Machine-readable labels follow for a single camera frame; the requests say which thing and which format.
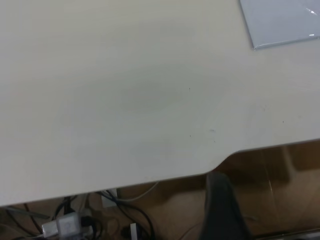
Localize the clear plastic zipper bag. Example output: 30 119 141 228
238 0 320 51

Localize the grey power adapter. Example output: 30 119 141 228
41 212 84 239

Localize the thin black cable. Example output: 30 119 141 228
57 196 76 216

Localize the white table leg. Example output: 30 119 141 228
101 188 118 208

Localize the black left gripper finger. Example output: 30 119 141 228
198 172 253 240

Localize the white cable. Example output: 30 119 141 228
116 181 160 202

